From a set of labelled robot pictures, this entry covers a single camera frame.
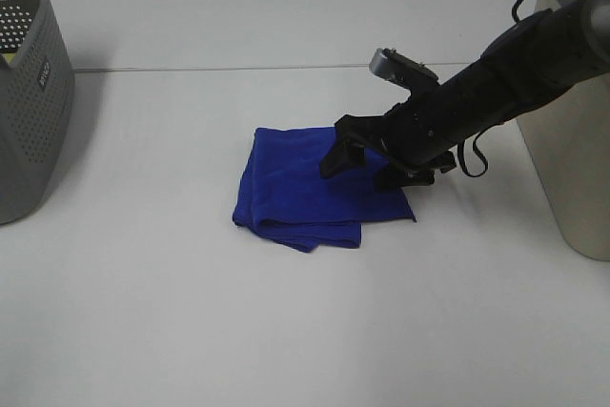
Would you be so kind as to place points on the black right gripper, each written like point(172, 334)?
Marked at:
point(415, 137)

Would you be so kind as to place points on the blue towel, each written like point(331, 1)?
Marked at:
point(283, 198)

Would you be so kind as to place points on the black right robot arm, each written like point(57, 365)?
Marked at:
point(502, 84)

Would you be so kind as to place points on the beige plastic basket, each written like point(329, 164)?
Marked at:
point(568, 138)

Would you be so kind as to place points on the grey perforated plastic basket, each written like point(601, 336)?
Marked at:
point(36, 100)

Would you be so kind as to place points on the yellow folded towel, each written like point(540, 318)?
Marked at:
point(6, 59)

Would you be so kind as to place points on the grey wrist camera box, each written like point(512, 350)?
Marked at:
point(399, 70)

